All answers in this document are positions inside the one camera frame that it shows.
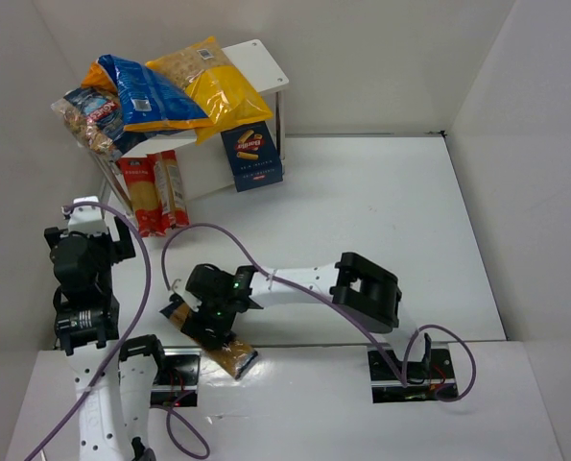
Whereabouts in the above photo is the dark La Sicilia spaghetti pack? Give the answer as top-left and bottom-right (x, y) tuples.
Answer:
(160, 302), (258, 380)

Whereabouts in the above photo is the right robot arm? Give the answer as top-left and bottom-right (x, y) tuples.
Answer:
(180, 252), (432, 383)

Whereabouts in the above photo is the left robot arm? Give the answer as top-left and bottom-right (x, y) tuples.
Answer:
(44, 204), (164, 460)

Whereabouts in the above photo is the white two-tier shelf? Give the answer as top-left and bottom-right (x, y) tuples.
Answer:
(91, 39), (289, 215)

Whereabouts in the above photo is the clear mixed pasta bag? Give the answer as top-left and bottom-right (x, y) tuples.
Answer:
(51, 87), (148, 162)

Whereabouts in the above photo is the blue Barilla pasta box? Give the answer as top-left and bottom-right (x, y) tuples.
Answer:
(220, 121), (283, 192)

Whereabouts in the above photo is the blue pasta bag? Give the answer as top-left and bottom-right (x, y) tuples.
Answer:
(82, 55), (213, 133)

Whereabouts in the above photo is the yellow pasta bag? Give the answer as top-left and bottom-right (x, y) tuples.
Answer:
(146, 36), (273, 144)

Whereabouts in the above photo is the clear red spaghetti pack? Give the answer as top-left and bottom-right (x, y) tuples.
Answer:
(148, 150), (189, 229)

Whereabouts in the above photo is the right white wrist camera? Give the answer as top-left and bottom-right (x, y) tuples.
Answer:
(170, 279), (202, 311)

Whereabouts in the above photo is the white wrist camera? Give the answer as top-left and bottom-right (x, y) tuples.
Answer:
(170, 279), (202, 311)
(62, 196), (107, 236)

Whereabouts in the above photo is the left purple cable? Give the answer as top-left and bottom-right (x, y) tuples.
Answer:
(23, 201), (212, 461)

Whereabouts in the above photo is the purple cable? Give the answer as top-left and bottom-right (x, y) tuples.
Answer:
(161, 223), (477, 402)
(23, 201), (212, 461)

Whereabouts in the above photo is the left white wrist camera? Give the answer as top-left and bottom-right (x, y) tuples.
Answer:
(62, 196), (107, 236)

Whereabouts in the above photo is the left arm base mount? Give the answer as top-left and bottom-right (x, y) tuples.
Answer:
(121, 349), (202, 408)

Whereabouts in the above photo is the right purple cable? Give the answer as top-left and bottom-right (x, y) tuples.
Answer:
(161, 223), (477, 402)

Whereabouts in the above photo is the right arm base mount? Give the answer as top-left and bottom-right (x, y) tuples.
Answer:
(367, 344), (460, 404)

